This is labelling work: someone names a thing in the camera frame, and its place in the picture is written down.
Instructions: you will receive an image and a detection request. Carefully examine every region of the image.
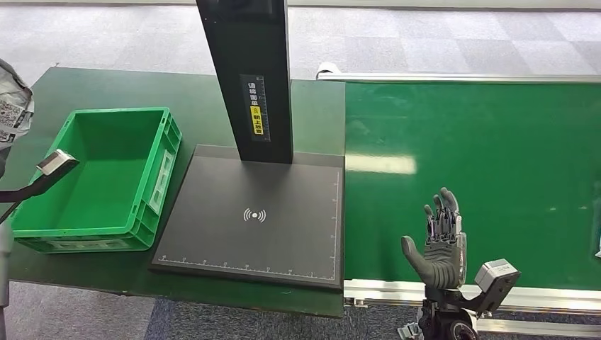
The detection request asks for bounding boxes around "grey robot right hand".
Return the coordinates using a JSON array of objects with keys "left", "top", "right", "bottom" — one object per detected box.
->
[{"left": 401, "top": 187, "right": 468, "bottom": 290}]

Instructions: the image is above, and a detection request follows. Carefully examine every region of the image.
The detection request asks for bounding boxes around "grey plastic courier package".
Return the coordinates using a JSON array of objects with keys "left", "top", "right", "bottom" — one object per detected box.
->
[{"left": 0, "top": 58, "right": 35, "bottom": 152}]

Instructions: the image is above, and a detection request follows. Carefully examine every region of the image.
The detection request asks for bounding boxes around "green conveyor belt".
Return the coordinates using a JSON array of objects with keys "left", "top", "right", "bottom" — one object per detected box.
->
[{"left": 344, "top": 81, "right": 601, "bottom": 291}]

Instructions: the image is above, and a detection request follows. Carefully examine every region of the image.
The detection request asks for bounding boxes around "green plastic crate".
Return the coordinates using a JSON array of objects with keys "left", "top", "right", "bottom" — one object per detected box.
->
[{"left": 9, "top": 106, "right": 183, "bottom": 255}]

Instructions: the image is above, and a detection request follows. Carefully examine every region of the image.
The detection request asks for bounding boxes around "dark green table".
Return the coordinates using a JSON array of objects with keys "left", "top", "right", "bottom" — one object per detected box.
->
[{"left": 0, "top": 66, "right": 347, "bottom": 319}]

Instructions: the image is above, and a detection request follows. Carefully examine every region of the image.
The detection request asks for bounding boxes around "white label on crate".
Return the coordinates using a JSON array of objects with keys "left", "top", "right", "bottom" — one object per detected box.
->
[{"left": 147, "top": 149, "right": 174, "bottom": 215}]

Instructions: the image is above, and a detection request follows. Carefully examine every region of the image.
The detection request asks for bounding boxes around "black yellow column label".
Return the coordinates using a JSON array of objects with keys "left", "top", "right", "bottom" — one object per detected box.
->
[{"left": 239, "top": 74, "right": 272, "bottom": 144}]

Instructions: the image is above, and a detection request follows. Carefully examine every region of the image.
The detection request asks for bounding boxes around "black scanner column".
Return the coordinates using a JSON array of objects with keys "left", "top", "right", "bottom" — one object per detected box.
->
[{"left": 195, "top": 0, "right": 296, "bottom": 165}]

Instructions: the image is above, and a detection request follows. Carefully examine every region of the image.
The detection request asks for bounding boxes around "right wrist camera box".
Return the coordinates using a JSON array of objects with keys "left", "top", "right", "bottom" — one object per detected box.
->
[{"left": 462, "top": 258, "right": 522, "bottom": 316}]

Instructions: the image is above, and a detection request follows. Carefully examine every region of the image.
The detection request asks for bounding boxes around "aluminium conveyor side rail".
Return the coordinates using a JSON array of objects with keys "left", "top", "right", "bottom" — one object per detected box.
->
[
  {"left": 315, "top": 72, "right": 601, "bottom": 84},
  {"left": 342, "top": 279, "right": 601, "bottom": 339}
]

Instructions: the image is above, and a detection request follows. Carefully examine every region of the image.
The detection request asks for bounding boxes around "black scanner base plate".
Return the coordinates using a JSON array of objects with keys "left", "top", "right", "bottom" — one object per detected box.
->
[{"left": 150, "top": 144, "right": 345, "bottom": 292}]

